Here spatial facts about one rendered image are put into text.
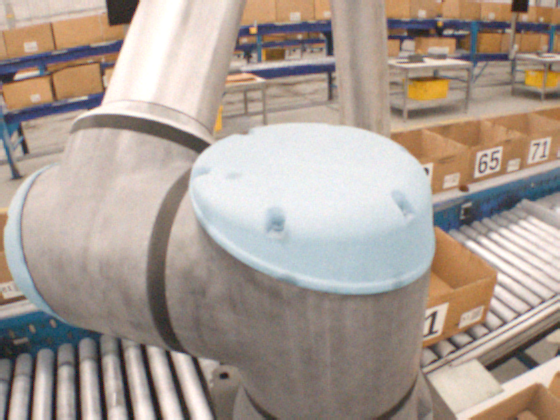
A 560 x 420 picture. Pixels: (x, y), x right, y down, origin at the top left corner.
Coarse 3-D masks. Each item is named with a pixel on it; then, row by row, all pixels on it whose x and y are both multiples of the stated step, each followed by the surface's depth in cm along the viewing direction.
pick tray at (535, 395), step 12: (540, 384) 78; (516, 396) 77; (528, 396) 80; (540, 396) 78; (552, 396) 75; (492, 408) 75; (504, 408) 77; (516, 408) 80; (528, 408) 82; (540, 408) 79; (552, 408) 75
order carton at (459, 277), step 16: (448, 240) 122; (448, 256) 123; (464, 256) 116; (432, 272) 132; (448, 272) 125; (464, 272) 117; (480, 272) 110; (496, 272) 104; (432, 288) 125; (448, 288) 124; (464, 288) 100; (480, 288) 102; (432, 304) 97; (448, 304) 100; (464, 304) 103; (480, 304) 106; (448, 320) 103; (480, 320) 110; (448, 336) 107
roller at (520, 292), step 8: (488, 264) 135; (504, 280) 127; (512, 280) 126; (512, 288) 124; (520, 288) 122; (520, 296) 121; (528, 296) 119; (536, 296) 118; (528, 304) 118; (536, 304) 116
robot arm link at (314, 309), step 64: (256, 128) 30; (320, 128) 30; (192, 192) 24; (256, 192) 22; (320, 192) 21; (384, 192) 21; (192, 256) 25; (256, 256) 21; (320, 256) 20; (384, 256) 21; (192, 320) 25; (256, 320) 23; (320, 320) 22; (384, 320) 23; (256, 384) 28; (320, 384) 24; (384, 384) 26
